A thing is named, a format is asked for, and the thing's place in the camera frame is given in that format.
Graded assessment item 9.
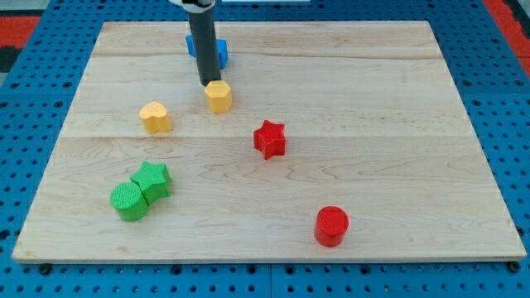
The yellow heart block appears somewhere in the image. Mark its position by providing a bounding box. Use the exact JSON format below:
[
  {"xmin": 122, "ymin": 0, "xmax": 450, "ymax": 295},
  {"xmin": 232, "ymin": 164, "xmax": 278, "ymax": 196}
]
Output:
[{"xmin": 138, "ymin": 101, "xmax": 172, "ymax": 134}]

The red star block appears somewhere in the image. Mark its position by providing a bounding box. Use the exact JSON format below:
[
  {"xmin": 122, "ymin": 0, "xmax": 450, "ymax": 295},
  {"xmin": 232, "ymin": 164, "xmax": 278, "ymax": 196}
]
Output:
[{"xmin": 253, "ymin": 119, "xmax": 287, "ymax": 160}]

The yellow hexagon block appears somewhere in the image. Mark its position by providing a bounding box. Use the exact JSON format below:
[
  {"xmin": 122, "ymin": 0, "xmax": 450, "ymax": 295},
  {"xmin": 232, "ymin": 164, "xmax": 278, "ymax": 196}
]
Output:
[{"xmin": 205, "ymin": 80, "xmax": 233, "ymax": 113}]

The wooden board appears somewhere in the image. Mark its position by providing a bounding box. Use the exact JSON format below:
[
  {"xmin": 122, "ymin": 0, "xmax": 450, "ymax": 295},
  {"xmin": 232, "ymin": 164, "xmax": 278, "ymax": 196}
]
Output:
[{"xmin": 12, "ymin": 21, "xmax": 527, "ymax": 264}]

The red cylinder block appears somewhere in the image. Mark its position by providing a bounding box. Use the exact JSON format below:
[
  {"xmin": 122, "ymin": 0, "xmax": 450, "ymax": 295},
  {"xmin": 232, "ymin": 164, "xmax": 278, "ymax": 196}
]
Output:
[{"xmin": 314, "ymin": 205, "xmax": 349, "ymax": 248}]

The blue block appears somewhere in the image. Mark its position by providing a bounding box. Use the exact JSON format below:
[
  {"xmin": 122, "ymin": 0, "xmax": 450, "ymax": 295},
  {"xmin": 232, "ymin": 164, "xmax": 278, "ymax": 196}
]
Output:
[{"xmin": 185, "ymin": 35, "xmax": 229, "ymax": 70}]

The green star block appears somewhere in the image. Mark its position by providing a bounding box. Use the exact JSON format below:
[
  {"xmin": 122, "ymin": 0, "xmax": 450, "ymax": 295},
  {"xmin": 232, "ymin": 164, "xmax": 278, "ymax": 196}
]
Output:
[{"xmin": 130, "ymin": 161, "xmax": 171, "ymax": 205}]

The green cylinder block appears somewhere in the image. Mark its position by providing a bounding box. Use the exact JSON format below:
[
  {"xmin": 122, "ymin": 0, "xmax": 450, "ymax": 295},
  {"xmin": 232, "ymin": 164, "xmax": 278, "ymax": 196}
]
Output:
[{"xmin": 109, "ymin": 182, "xmax": 148, "ymax": 222}]

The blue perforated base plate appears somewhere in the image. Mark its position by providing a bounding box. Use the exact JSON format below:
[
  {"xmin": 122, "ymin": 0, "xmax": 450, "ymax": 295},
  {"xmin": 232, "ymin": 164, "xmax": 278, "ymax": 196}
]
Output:
[{"xmin": 1, "ymin": 1, "xmax": 529, "ymax": 297}]

